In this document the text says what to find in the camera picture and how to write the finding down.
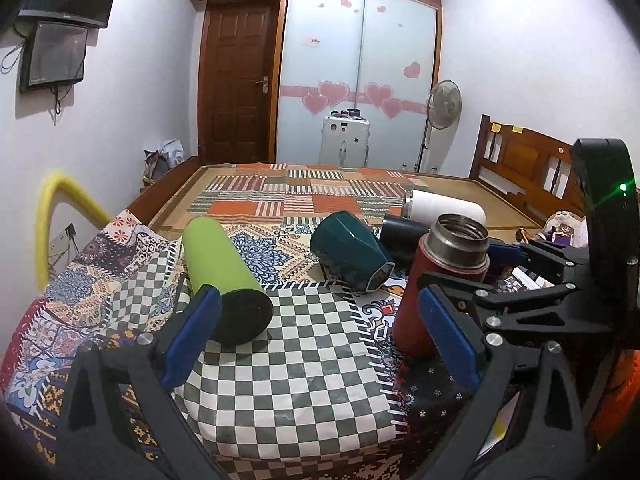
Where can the checkered cloth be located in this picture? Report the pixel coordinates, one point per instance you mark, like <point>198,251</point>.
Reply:
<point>310,360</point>

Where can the red thermos cup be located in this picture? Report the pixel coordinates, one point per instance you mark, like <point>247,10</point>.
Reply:
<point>440,255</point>

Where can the black monitor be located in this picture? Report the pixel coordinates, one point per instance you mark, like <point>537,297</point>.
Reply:
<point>55,52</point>

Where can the orange striped patchwork quilt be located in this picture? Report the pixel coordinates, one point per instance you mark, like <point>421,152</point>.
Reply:
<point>300,195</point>

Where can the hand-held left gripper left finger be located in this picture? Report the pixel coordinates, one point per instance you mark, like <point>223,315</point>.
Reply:
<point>194,336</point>

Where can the wooden bed frame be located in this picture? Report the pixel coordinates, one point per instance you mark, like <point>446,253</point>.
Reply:
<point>525,160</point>

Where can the wall socket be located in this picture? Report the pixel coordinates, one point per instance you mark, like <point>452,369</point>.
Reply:
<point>62,240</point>

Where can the white appliance on floor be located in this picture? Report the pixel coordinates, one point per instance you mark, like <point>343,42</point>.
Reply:
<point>345,140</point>

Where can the green cylindrical bottle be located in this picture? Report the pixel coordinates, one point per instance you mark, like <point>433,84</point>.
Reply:
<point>220,260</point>

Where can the black cup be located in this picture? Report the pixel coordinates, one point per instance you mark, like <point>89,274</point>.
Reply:
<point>402,240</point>

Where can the yellow foam tube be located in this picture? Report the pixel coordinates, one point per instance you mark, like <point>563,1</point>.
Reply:
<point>52,195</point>

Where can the woven bed mat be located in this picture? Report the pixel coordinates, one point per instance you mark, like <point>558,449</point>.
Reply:
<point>500,200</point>

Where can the standing fan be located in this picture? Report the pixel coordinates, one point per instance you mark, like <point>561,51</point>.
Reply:
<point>444,105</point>

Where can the wardrobe with heart stickers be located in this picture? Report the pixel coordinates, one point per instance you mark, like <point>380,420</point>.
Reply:
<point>360,50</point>

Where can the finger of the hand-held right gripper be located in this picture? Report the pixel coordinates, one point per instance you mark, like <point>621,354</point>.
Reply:
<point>537,256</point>
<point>530,307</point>

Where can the plush toy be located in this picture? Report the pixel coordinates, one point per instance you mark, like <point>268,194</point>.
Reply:
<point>565,227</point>

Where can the floral patchwork blanket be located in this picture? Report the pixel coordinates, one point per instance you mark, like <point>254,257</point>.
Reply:
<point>75,290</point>

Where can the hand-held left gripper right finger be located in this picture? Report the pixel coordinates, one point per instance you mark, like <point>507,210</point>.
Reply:
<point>449,346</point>

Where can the brown wooden door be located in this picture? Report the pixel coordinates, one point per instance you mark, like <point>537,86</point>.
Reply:
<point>235,85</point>

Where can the white bottle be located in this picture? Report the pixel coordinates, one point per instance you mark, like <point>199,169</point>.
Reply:
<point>445,205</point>

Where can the dark teal faceted cup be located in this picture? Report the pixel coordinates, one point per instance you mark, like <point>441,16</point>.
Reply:
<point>350,250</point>

